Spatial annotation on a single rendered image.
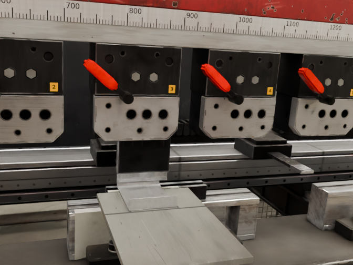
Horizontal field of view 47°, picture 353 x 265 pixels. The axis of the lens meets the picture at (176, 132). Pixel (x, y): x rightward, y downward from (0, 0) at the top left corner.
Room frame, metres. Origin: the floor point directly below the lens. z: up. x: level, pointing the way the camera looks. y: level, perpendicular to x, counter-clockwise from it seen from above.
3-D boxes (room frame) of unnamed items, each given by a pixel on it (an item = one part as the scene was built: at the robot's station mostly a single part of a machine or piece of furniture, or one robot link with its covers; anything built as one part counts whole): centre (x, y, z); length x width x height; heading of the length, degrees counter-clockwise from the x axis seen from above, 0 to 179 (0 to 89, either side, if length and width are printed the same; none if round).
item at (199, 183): (0.75, 0.03, 0.98); 0.20 x 0.03 x 0.03; 110
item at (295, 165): (1.02, -0.27, 1.01); 0.26 x 0.12 x 0.05; 20
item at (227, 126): (0.80, -0.11, 1.19); 0.15 x 0.09 x 0.17; 110
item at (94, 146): (0.88, 0.12, 1.01); 0.26 x 0.12 x 0.05; 20
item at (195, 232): (0.60, 0.01, 1.00); 0.26 x 0.18 x 0.01; 20
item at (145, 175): (0.74, 0.06, 1.06); 0.10 x 0.02 x 0.10; 110
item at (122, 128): (0.73, 0.08, 1.19); 0.15 x 0.09 x 0.17; 110
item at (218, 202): (0.76, 0.01, 0.92); 0.39 x 0.06 x 0.10; 110
